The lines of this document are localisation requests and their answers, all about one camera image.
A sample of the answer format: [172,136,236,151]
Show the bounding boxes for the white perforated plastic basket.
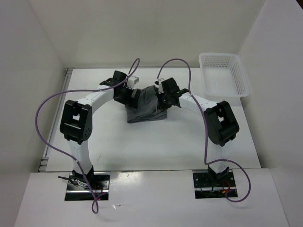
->
[199,52,250,98]

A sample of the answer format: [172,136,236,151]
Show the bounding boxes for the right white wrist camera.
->
[155,78,165,94]

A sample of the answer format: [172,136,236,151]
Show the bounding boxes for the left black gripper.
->
[114,85,140,108]

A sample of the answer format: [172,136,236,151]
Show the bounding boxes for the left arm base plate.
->
[64,172,110,201]

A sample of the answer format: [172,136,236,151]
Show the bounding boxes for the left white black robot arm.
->
[60,70,140,189]

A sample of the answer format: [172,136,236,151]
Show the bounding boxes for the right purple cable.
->
[157,58,251,203]

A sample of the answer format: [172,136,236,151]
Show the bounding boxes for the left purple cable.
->
[34,58,141,214]

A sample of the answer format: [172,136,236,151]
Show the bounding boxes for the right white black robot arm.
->
[155,78,240,186]

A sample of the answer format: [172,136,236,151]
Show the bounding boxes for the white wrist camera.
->
[155,78,165,94]
[126,76,139,89]

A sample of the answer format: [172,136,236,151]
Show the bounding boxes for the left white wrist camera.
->
[126,76,139,89]

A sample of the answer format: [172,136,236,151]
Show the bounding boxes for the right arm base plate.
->
[193,170,238,199]

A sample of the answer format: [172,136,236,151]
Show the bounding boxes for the purple cable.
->
[34,58,141,214]
[157,58,251,203]

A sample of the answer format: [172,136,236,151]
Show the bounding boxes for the grey shorts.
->
[125,86,167,123]

